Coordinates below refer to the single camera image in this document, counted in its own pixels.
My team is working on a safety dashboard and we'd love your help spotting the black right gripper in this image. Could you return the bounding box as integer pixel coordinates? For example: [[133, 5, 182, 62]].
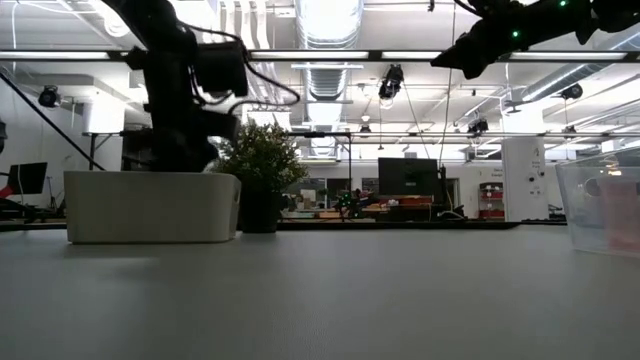
[[430, 0, 594, 80]]

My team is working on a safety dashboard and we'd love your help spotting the slanted silver duct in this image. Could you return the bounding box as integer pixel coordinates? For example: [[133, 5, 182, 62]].
[[504, 62, 640, 114]]

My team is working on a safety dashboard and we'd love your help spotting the clear plastic bin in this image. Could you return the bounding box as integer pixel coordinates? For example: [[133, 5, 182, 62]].
[[554, 146, 640, 259]]

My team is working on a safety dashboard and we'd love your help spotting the pink medicine bottle white cap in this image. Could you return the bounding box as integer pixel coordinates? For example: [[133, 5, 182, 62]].
[[597, 177, 640, 254]]

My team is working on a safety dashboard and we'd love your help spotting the silver ventilation duct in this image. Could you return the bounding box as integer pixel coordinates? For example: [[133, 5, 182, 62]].
[[294, 0, 365, 156]]

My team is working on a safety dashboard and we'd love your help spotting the potted artificial flowering plant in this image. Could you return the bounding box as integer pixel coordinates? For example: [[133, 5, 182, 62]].
[[212, 119, 310, 235]]

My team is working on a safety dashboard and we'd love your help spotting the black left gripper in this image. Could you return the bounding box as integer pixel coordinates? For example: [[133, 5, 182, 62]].
[[149, 107, 241, 174]]

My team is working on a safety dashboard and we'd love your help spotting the shelf with red bins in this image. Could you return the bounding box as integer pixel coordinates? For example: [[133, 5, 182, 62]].
[[478, 182, 505, 221]]

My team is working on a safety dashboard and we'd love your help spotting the small black monitor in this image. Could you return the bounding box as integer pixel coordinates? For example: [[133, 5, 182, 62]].
[[5, 161, 49, 197]]

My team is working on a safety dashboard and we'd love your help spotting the white plastic bin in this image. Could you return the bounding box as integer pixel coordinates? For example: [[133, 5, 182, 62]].
[[63, 170, 242, 245]]

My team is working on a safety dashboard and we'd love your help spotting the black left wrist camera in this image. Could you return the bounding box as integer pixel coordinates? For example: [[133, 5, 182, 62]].
[[194, 41, 250, 99]]

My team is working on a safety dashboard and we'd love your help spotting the black horizontal rail frame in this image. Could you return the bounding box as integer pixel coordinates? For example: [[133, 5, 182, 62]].
[[82, 130, 640, 191]]

